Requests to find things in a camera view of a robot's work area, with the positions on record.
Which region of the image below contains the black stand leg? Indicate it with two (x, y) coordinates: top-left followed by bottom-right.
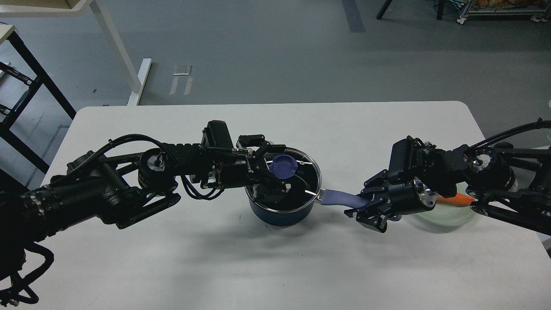
(376, 0), (393, 20)

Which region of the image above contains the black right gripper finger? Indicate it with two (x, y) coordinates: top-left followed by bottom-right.
(361, 169), (389, 199)
(344, 203), (402, 233)

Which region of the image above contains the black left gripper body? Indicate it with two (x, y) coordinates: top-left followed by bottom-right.
(211, 147), (257, 189)

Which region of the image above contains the pale green plate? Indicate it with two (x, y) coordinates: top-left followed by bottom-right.
(406, 201), (477, 230)

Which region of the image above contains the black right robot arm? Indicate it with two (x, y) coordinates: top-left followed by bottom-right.
(344, 118), (551, 234)

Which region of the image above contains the blue saucepan with handle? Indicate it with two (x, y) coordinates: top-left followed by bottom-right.
(245, 148), (369, 227)

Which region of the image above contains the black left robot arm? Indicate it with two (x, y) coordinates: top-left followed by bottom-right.
(1, 120), (287, 306)

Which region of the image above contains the glass lid with blue knob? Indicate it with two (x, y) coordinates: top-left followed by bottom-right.
(245, 147), (322, 214)

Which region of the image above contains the wheeled cart in background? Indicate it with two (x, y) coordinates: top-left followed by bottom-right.
(456, 0), (550, 25)

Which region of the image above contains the orange toy carrot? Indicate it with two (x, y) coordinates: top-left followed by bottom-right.
(436, 193), (476, 207)

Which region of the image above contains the white table leg frame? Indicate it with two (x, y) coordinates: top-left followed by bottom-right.
(1, 0), (153, 106)

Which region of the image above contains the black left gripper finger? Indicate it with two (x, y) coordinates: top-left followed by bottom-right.
(237, 135), (287, 178)
(252, 178), (291, 207)

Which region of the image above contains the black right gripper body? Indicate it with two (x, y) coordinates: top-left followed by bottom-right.
(378, 179), (437, 216)

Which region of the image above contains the black metal rack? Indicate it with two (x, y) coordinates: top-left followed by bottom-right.
(0, 24), (77, 173)

